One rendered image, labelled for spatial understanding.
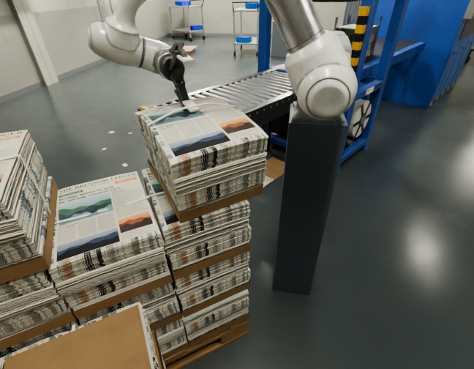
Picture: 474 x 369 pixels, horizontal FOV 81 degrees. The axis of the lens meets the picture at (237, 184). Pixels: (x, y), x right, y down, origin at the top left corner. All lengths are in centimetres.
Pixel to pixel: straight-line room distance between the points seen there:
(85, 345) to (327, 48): 101
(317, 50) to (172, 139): 43
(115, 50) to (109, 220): 54
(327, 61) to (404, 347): 136
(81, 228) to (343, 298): 134
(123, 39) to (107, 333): 88
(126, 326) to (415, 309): 144
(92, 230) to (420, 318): 159
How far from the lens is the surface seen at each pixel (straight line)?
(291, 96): 198
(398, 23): 283
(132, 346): 92
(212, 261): 98
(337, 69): 77
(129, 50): 105
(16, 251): 81
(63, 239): 92
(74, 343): 98
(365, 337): 165
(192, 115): 88
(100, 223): 92
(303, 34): 80
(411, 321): 179
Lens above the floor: 139
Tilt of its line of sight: 36 degrees down
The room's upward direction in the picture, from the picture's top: 1 degrees counter-clockwise
